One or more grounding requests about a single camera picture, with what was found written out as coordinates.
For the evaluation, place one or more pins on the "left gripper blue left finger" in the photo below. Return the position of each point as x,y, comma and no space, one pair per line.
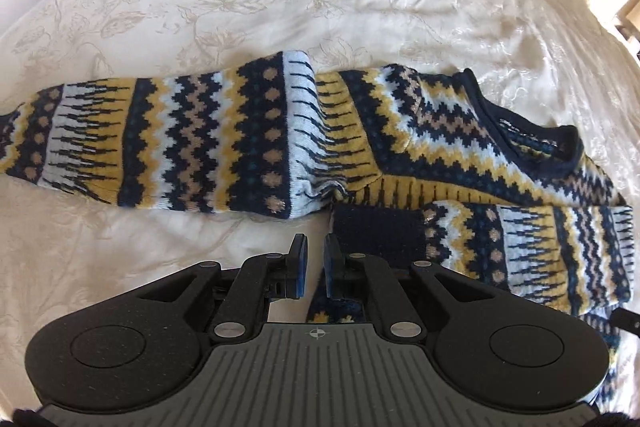
246,293

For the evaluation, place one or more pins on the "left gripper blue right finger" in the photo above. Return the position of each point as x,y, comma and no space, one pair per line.
370,281

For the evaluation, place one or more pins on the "navy yellow white patterned sweater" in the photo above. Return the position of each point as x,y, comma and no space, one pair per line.
412,167

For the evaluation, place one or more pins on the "cream floral embroidered bedspread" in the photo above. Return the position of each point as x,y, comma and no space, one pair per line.
548,60

